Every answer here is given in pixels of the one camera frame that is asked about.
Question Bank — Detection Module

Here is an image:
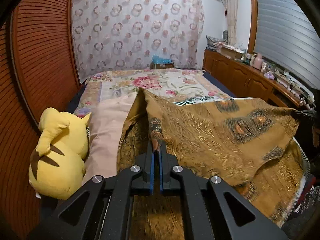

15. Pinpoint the brown patterned cloth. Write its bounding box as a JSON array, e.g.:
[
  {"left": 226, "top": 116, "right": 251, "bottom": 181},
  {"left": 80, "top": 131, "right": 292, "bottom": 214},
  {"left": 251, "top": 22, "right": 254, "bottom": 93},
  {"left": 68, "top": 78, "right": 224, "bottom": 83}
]
[{"left": 117, "top": 88, "right": 310, "bottom": 239}]

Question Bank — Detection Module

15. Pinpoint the purple small object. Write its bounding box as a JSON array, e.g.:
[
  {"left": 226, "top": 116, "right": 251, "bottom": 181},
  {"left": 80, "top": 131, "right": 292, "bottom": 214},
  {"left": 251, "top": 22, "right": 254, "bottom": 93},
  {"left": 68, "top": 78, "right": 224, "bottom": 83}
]
[{"left": 264, "top": 71, "right": 274, "bottom": 80}]

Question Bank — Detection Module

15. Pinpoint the yellow plush toy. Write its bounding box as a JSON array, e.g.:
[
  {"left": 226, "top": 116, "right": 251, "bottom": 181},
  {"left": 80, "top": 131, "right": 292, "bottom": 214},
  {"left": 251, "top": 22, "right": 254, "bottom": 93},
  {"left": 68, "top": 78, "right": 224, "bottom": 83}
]
[{"left": 29, "top": 107, "right": 91, "bottom": 200}]

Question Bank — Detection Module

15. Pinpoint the pink jug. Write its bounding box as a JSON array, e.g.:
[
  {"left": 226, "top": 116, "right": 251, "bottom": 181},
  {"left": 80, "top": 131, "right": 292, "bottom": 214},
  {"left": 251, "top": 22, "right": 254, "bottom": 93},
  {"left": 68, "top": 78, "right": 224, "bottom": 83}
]
[{"left": 252, "top": 53, "right": 263, "bottom": 70}]

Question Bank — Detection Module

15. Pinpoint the wooden sideboard cabinet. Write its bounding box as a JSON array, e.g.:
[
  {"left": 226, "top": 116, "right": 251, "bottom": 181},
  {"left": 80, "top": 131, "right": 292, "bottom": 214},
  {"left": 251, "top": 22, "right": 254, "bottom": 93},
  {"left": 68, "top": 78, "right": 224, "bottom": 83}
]
[{"left": 203, "top": 49, "right": 299, "bottom": 109}]

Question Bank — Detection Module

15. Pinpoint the patterned bag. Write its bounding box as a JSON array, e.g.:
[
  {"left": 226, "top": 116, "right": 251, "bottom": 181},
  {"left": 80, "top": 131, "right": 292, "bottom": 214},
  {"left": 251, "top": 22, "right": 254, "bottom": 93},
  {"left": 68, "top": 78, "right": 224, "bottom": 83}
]
[{"left": 295, "top": 186, "right": 320, "bottom": 213}]

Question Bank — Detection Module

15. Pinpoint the grey window blind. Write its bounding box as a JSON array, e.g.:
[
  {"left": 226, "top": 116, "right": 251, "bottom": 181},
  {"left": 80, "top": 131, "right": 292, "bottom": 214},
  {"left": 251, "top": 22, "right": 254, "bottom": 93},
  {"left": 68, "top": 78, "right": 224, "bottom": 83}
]
[{"left": 254, "top": 0, "right": 319, "bottom": 89}]

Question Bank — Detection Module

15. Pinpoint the pink beige pillow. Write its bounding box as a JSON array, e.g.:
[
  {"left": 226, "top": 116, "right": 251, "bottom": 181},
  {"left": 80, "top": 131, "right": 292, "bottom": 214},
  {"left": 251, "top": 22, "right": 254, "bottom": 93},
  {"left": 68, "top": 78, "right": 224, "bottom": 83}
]
[{"left": 82, "top": 92, "right": 137, "bottom": 184}]

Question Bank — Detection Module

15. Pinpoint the cardboard box on cabinet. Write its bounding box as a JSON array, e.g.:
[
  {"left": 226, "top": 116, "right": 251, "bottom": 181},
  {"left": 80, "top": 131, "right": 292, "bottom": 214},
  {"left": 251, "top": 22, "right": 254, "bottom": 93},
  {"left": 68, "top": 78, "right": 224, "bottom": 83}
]
[{"left": 220, "top": 45, "right": 245, "bottom": 60}]

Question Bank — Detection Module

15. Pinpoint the palm leaf bedsheet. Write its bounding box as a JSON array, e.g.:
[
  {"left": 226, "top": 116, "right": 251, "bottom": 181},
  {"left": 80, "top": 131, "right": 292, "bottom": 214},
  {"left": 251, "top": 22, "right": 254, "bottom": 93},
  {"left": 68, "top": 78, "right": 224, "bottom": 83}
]
[{"left": 174, "top": 96, "right": 221, "bottom": 106}]

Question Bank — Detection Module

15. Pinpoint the floral quilt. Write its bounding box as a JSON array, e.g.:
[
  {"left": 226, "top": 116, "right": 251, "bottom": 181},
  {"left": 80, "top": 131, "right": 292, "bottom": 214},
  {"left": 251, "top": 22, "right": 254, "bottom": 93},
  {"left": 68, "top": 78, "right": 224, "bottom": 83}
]
[{"left": 74, "top": 68, "right": 231, "bottom": 118}]

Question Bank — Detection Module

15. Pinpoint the cream side curtain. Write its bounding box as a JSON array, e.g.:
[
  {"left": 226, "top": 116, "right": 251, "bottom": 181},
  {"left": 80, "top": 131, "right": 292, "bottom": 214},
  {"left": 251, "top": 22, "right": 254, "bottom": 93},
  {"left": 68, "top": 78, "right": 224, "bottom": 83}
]
[{"left": 225, "top": 0, "right": 238, "bottom": 46}]

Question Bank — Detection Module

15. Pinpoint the wooden louvered wardrobe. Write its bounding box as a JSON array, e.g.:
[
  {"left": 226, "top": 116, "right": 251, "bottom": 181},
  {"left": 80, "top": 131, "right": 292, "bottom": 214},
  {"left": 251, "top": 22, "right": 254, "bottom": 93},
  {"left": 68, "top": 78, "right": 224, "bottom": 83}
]
[{"left": 1, "top": 0, "right": 80, "bottom": 239}]

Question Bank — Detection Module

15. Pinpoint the box with blue cloth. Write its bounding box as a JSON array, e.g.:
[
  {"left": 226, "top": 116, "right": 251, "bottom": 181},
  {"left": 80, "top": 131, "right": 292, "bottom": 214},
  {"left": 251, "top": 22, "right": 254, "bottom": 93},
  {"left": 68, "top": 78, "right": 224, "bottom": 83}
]
[{"left": 150, "top": 55, "right": 174, "bottom": 69}]

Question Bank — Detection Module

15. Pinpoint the patterned lace curtain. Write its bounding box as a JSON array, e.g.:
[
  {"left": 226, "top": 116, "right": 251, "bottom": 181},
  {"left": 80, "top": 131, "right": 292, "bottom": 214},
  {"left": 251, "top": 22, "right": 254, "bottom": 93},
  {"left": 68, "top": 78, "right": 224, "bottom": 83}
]
[{"left": 72, "top": 0, "right": 204, "bottom": 81}]

